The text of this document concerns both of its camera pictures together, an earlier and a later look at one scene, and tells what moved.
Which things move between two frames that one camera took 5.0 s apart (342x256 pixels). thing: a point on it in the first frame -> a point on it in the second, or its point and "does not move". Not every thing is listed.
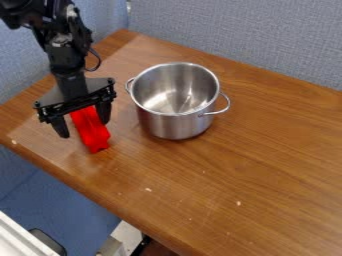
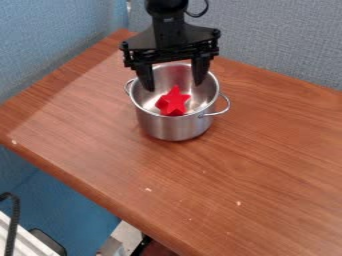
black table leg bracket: [140, 245] does not move
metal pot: [178, 99] does not move
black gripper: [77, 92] -> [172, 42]
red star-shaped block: [93, 130] -> [172, 103]
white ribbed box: [20, 242] does not move
